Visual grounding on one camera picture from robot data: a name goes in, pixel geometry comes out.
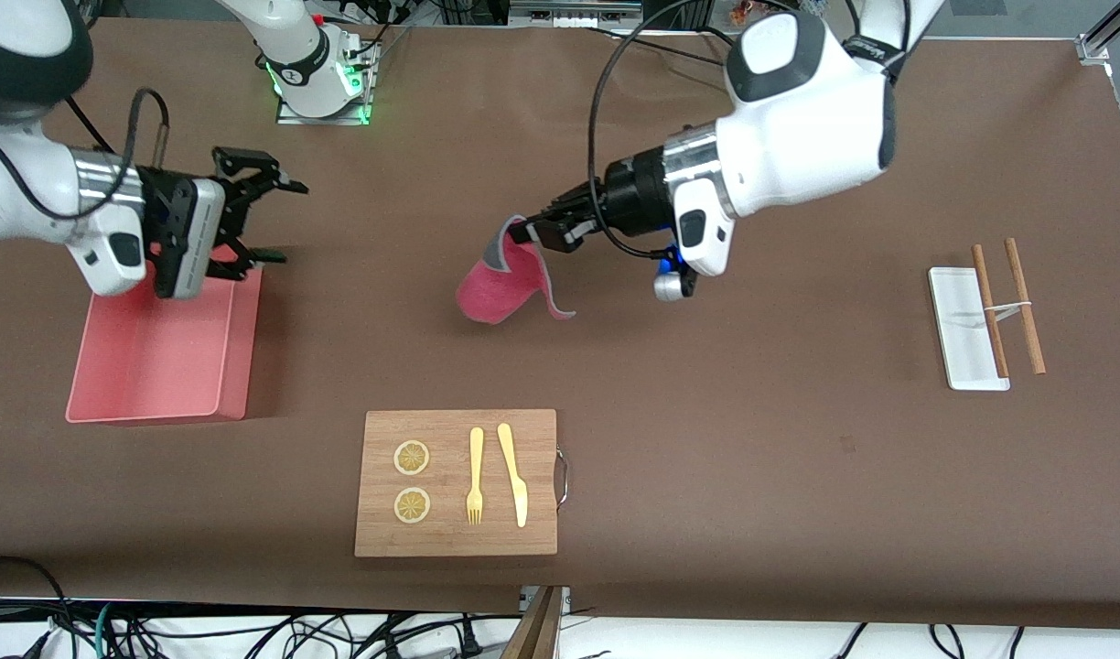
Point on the orange toy object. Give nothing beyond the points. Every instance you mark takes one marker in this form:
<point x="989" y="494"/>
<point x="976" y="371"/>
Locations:
<point x="748" y="9"/>

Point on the yellow plastic knife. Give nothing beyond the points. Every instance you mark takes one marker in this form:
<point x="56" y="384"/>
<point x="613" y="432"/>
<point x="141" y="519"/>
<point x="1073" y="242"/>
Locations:
<point x="519" y="499"/>

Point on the white rectangular tray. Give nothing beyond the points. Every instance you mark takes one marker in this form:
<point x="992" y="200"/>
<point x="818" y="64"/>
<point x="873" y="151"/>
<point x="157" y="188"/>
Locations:
<point x="958" y="329"/>

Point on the pink and grey cloth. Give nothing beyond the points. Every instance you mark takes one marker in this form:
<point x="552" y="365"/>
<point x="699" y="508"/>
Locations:
<point x="500" y="288"/>

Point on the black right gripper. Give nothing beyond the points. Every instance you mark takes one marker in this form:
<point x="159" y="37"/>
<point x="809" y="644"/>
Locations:
<point x="232" y="197"/>

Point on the pink plastic bin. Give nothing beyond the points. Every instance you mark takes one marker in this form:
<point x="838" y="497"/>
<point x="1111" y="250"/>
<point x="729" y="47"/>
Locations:
<point x="157" y="366"/>

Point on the yellow lemon slice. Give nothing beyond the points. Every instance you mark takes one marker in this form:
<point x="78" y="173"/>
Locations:
<point x="412" y="505"/>
<point x="412" y="458"/>

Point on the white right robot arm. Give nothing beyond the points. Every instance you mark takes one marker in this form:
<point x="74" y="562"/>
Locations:
<point x="20" y="192"/>

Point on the brown wooden beam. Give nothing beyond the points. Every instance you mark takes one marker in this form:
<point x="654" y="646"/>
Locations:
<point x="533" y="636"/>

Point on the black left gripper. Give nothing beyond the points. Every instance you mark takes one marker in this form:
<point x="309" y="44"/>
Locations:
<point x="635" y="195"/>

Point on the white electrical box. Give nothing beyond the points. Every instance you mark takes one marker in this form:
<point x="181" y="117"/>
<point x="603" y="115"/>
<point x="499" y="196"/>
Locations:
<point x="569" y="16"/>

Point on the yellow plastic fork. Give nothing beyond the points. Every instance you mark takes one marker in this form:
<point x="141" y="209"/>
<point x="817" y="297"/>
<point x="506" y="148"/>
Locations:
<point x="476" y="458"/>

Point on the black power plug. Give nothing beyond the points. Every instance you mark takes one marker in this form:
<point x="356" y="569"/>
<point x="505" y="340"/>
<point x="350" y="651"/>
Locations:
<point x="468" y="641"/>

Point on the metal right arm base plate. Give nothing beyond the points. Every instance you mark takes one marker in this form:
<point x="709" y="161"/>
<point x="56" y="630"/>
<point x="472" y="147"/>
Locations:
<point x="327" y="120"/>

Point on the small metal bracket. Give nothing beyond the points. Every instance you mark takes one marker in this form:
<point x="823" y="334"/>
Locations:
<point x="565" y="599"/>

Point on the wooden cutting board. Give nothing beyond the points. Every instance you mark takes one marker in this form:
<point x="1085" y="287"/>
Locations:
<point x="446" y="540"/>

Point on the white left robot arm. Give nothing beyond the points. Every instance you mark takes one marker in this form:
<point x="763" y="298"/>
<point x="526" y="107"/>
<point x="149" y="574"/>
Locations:
<point x="798" y="119"/>

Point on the white rubber band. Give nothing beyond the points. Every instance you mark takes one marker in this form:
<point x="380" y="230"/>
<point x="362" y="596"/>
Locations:
<point x="1008" y="309"/>

